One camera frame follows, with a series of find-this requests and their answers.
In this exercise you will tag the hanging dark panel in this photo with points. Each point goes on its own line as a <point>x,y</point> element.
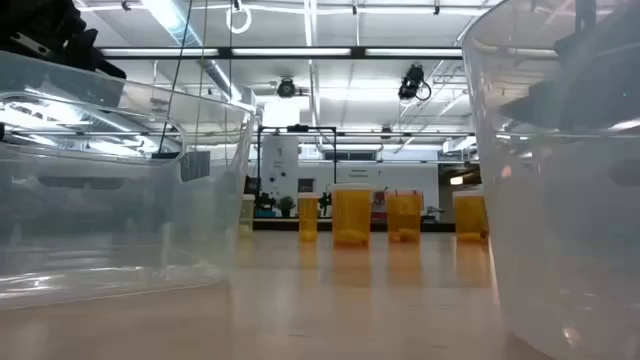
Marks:
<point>195,166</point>

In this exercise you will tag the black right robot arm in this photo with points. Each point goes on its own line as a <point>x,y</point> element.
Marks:
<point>610,25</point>

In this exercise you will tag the small background potted plant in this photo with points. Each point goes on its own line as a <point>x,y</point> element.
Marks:
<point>286,205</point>

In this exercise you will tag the clear rectangular plastic bin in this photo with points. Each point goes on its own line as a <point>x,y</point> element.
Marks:
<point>100,240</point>

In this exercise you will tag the bright wall lamp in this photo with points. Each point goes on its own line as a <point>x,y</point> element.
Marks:
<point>456,180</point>

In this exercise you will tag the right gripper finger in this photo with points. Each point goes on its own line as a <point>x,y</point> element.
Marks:
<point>542,110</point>

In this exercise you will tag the background black rig frame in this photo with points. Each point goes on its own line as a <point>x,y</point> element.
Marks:
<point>300,129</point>

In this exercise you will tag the small pale green pill bottle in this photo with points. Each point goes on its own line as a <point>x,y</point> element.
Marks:
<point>247,215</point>

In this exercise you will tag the background black robot arm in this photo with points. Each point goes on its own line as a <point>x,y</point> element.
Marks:
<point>265,201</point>
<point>325,202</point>

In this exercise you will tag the black ceiling light rail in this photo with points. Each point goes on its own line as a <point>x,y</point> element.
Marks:
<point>225,52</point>

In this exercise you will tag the hanging black ceiling device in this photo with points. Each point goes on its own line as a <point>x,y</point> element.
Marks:
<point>411,82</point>

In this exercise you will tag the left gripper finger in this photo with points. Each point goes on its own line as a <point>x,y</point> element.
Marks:
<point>90,55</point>

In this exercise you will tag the frosted clear plastic bin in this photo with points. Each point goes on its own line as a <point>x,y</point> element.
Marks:
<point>550,250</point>

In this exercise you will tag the silver ceiling duct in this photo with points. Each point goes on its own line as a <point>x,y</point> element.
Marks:
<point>172,20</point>

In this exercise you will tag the white wall panel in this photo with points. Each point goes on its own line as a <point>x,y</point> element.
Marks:
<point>280,170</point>

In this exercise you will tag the round black ceiling camera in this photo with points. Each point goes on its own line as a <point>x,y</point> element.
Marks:
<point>286,88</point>

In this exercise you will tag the large amber pill bottle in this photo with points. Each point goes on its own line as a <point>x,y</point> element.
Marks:
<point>351,215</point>
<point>404,215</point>
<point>469,215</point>

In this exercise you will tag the black aluminium table frame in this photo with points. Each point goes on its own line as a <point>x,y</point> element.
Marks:
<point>380,226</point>

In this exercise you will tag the small amber pill bottle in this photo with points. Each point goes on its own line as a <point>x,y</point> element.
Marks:
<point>308,215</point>

